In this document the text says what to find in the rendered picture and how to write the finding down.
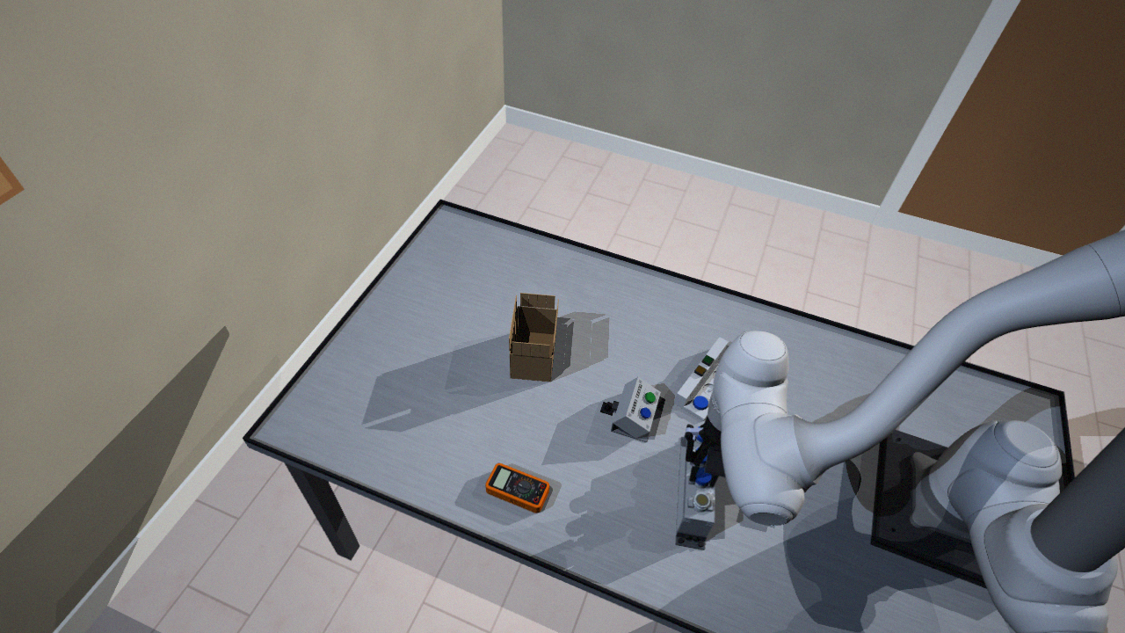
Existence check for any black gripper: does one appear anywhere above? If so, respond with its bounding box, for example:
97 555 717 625
686 417 721 487

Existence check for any brown cardboard box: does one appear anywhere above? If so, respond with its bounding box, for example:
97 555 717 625
509 293 558 382

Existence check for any white key panel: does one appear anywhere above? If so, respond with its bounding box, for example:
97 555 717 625
600 377 662 442

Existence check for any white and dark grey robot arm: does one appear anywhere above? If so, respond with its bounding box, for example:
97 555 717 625
704 230 1125 633

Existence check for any orange digital multimeter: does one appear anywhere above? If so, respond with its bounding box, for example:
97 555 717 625
485 463 549 513

